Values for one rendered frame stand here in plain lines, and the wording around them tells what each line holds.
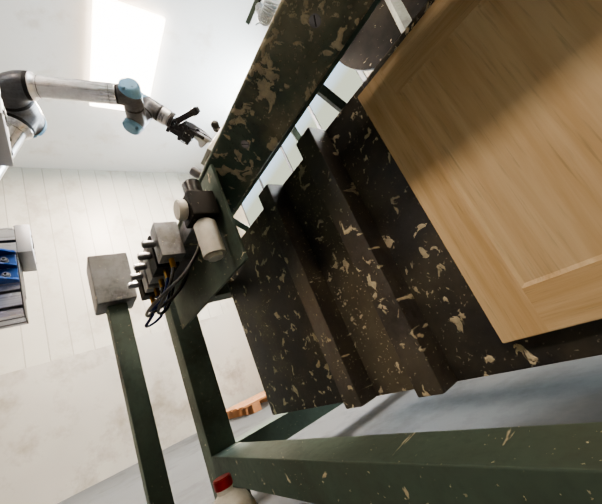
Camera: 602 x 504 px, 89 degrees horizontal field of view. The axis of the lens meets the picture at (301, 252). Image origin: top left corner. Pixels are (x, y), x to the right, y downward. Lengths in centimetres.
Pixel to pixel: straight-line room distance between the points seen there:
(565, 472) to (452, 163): 43
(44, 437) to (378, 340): 385
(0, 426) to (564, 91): 441
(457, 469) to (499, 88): 53
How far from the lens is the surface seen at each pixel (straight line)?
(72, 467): 428
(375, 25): 201
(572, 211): 56
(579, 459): 43
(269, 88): 61
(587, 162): 56
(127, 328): 122
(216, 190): 71
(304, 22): 57
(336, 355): 80
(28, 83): 153
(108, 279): 124
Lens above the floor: 36
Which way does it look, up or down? 17 degrees up
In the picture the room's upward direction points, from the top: 23 degrees counter-clockwise
